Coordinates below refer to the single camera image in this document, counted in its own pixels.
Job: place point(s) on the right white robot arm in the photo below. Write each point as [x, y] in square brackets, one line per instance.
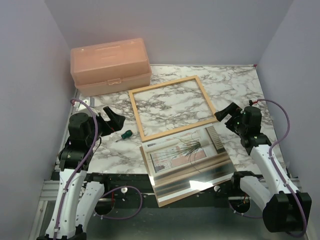
[284, 207]

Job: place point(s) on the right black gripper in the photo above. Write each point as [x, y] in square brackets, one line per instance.
[232, 109]

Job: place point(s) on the light wooden picture frame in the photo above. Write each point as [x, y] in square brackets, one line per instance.
[171, 107]

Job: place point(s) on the green handled screwdriver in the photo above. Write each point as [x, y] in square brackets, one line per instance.
[125, 135]

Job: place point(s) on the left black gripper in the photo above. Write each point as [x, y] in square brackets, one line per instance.
[116, 121]

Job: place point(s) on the plant photo with backing board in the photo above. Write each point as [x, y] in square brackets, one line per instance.
[186, 163]

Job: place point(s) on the pink translucent plastic box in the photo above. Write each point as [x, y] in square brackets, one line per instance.
[110, 67]

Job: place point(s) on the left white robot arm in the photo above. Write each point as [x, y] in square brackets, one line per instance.
[78, 190]

